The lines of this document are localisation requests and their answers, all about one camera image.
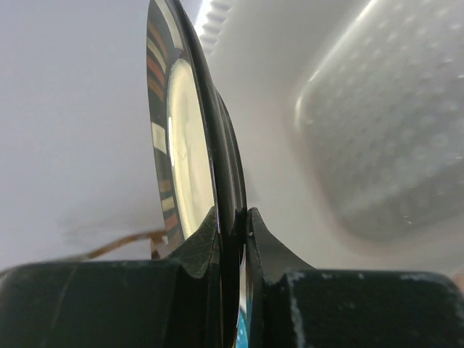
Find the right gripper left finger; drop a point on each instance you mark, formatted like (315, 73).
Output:
(108, 304)

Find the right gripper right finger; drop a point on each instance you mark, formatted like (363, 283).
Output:
(292, 304)

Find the black striped cream plate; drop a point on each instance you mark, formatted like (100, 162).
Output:
(200, 181)

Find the blue polka dot plate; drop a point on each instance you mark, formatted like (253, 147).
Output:
(241, 333)

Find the white plastic bin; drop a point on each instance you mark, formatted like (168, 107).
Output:
(349, 119)

